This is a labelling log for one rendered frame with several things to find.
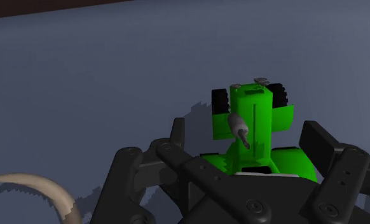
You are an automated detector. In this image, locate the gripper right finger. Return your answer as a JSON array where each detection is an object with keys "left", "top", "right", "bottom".
[{"left": 298, "top": 120, "right": 370, "bottom": 224}]

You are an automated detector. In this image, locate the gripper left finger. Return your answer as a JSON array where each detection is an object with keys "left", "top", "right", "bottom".
[{"left": 90, "top": 117, "right": 272, "bottom": 224}]

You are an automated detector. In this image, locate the green toy tractor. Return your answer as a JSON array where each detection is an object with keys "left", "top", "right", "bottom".
[{"left": 200, "top": 77, "right": 318, "bottom": 183}]

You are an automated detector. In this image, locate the beige round bowl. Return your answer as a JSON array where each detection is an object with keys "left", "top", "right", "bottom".
[{"left": 0, "top": 172, "right": 83, "bottom": 224}]

